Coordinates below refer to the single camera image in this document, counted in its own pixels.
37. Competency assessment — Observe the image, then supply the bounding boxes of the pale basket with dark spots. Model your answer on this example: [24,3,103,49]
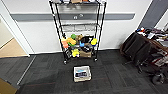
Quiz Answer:
[73,65,93,83]

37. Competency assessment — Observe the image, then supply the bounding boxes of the black small case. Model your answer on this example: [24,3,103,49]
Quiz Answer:
[82,45,92,53]

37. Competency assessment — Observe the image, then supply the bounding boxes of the blue toy cup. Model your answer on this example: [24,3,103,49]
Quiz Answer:
[79,41,86,48]

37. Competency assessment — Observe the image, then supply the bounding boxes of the brown cardboard box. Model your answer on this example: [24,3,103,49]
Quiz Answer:
[79,49,93,59]

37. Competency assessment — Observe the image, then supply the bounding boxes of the yellow green toy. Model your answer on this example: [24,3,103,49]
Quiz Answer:
[71,48,81,58]

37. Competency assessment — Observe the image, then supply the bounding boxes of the brown plush toy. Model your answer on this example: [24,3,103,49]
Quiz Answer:
[75,34,84,43]

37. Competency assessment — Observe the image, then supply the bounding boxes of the bright yellow toy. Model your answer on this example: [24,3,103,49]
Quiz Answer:
[90,38,98,46]

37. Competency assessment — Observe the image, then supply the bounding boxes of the yellow orange toy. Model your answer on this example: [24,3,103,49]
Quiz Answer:
[66,37,78,47]

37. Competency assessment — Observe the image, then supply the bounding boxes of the black flat box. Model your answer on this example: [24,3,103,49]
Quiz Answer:
[65,48,73,60]

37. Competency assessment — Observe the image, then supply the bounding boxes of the salmon orange toy block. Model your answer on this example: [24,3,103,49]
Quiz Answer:
[61,39,69,50]

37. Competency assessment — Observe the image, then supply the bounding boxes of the brown paper box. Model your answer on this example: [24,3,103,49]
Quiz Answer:
[70,0,83,4]

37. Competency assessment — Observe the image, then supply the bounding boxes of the white bowl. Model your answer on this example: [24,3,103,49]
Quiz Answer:
[62,0,71,4]

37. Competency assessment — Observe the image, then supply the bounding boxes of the black cart with cloth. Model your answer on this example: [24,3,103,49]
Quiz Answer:
[119,28,168,85]

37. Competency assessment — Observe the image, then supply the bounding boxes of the small goods on cart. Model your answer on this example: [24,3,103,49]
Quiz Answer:
[135,27,168,43]

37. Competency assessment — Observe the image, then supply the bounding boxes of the tan cardboard box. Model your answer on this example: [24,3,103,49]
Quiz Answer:
[0,78,20,94]

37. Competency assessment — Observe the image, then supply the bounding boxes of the black wire shelf rack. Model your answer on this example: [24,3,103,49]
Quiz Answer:
[48,0,108,65]

